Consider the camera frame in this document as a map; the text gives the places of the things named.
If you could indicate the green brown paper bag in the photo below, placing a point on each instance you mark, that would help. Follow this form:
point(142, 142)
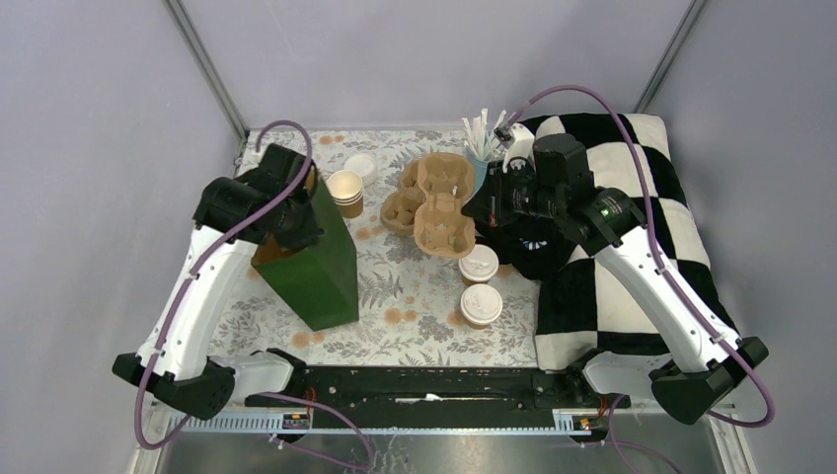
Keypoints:
point(319, 282)

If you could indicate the brown paper cup with lid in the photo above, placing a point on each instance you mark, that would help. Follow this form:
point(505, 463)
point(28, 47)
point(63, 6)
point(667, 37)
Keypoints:
point(479, 266)

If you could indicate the white wrapped straws bundle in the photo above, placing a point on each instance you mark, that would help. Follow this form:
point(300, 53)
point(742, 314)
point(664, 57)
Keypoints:
point(481, 142)

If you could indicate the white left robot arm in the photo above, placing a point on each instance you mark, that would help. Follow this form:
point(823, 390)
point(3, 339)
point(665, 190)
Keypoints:
point(272, 203)

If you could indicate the stack of white cup lids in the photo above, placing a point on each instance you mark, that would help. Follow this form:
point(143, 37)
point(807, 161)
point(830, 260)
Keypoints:
point(364, 165)

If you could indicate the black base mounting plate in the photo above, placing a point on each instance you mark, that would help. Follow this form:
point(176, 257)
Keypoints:
point(446, 398)

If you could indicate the black cloth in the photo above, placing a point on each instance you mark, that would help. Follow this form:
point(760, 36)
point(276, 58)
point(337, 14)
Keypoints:
point(538, 250)

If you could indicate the blue straw holder cup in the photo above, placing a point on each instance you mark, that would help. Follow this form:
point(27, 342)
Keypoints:
point(480, 167)

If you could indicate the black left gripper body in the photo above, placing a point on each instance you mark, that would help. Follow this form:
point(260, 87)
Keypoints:
point(300, 223)

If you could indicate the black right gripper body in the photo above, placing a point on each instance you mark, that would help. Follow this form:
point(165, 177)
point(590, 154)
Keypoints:
point(519, 195)

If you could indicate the aluminium frame rail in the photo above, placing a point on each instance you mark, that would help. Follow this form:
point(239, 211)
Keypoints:
point(287, 419)

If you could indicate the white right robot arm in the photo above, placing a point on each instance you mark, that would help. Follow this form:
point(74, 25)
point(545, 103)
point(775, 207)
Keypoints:
point(705, 358)

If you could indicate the floral table mat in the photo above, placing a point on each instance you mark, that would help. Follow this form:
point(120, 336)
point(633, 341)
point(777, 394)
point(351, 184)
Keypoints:
point(408, 300)

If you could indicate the brown pulp cup carrier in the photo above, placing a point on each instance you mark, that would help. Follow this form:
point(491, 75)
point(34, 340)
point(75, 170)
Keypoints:
point(447, 181)
point(398, 212)

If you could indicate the stack of brown paper cups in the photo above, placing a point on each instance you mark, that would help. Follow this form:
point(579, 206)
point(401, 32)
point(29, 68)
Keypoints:
point(347, 191)

